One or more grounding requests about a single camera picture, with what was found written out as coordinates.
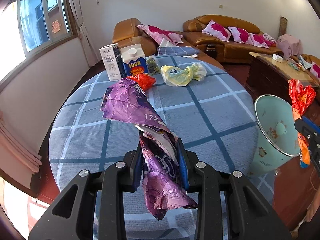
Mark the blue white milk carton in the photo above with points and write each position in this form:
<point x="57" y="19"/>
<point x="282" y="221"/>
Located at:
<point x="135" y="66"/>

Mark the brown leather armchair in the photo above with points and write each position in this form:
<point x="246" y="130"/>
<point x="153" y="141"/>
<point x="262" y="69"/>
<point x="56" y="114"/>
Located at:
<point x="316" y="58"/>

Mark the blue checked tablecloth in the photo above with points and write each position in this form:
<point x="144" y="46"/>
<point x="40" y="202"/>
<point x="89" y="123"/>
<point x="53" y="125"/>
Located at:
<point x="200" y="130"/>

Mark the clear patterned plastic packet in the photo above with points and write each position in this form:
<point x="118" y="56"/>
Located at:
<point x="152" y="66"/>

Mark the pale floral curtain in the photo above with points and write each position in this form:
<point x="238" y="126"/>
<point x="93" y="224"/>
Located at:
<point x="77" y="17"/>

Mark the floral folded cloth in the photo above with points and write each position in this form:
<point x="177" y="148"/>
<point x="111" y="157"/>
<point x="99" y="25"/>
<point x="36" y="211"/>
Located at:
<point x="270" y="40"/>

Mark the window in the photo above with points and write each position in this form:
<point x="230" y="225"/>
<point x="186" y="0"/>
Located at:
<point x="35" y="22"/>

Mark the purple foil wrapper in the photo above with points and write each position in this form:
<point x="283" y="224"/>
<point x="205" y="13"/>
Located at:
<point x="130" y="105"/>

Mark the orange blue snack wrapper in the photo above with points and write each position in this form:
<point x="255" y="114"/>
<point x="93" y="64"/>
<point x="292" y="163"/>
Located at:
<point x="300" y="97"/>

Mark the brown leather chaise sofa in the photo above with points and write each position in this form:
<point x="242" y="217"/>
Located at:
<point x="125" y="33"/>

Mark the blue plaid folded cloth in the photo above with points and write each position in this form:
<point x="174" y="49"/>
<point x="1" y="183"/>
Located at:
<point x="177" y="51"/>

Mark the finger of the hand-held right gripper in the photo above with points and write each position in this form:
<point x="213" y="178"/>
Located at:
<point x="313" y="140"/>
<point x="312" y="123"/>

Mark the rolled bamboo mat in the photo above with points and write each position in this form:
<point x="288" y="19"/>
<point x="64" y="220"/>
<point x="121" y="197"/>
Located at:
<point x="283" y="26"/>

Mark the light green trash bin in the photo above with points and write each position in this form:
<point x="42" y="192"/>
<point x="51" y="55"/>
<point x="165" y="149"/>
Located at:
<point x="272" y="120"/>

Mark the white drink carton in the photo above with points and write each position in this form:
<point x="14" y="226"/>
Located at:
<point x="110" y="62"/>

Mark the small red crumpled wrapper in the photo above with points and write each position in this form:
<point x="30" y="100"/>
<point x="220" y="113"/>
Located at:
<point x="141" y="81"/>

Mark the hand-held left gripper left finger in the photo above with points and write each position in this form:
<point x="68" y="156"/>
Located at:
<point x="138" y="172"/>

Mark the yellow plastic bag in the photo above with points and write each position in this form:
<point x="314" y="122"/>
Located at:
<point x="175" y="76"/>

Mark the light green cloth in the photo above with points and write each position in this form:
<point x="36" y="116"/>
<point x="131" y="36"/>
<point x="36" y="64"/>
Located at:
<point x="304" y="61"/>

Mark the white folded cloth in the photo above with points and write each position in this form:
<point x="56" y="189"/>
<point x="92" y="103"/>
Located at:
<point x="167" y="43"/>

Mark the person's right forearm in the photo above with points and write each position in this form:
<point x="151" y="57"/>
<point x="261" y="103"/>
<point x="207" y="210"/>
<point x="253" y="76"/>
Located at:
<point x="313" y="212"/>

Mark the pink curtain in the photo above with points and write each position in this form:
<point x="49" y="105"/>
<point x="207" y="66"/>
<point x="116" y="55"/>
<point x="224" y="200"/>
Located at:
<point x="17" y="145"/>

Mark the pink cloth cover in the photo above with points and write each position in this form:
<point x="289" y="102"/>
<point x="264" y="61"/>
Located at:
<point x="288" y="45"/>

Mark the dark wooden coffee table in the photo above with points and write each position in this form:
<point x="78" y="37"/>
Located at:
<point x="265" y="72"/>

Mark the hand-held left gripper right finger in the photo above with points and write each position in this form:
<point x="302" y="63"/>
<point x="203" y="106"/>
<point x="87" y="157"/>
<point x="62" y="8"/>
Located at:
<point x="184" y="172"/>

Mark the brown leather three-seat sofa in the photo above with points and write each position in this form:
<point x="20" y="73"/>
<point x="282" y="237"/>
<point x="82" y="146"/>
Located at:
<point x="237" y="52"/>

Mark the white tissue box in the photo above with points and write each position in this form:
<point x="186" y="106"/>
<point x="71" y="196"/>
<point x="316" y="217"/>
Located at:
<point x="278" y="57"/>

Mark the blue green small packets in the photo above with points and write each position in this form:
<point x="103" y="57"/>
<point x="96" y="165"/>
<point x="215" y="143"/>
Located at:
<point x="295" y="65"/>

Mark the pink floral pillow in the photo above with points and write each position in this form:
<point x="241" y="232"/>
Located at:
<point x="155" y="32"/>
<point x="238" y="35"/>
<point x="257" y="40"/>
<point x="216" y="30"/>
<point x="315" y="71"/>

